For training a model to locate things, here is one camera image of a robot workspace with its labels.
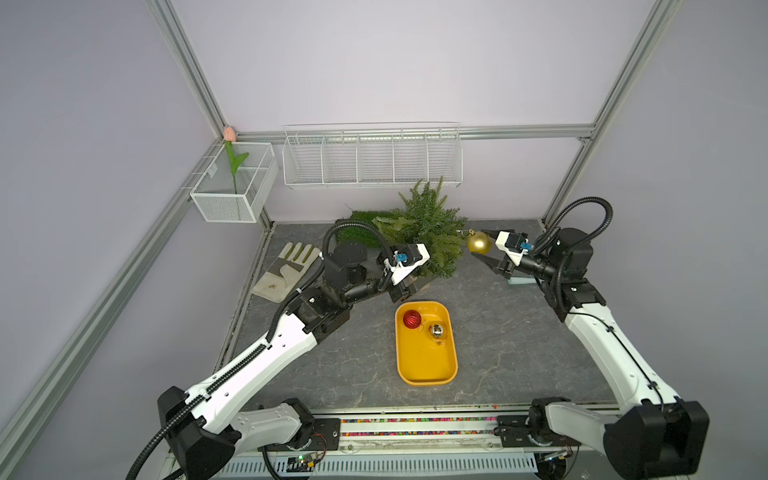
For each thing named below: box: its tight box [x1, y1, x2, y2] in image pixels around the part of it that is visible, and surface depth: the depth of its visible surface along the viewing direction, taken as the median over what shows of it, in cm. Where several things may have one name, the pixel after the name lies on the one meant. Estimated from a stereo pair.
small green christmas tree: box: [371, 176, 468, 278], surface depth 81 cm
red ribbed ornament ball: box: [403, 310, 422, 329], surface depth 91 cm
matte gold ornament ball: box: [467, 231, 493, 255], surface depth 70 cm
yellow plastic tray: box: [394, 301, 459, 386], surface depth 90 cm
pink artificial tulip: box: [223, 126, 249, 195], surface depth 93 cm
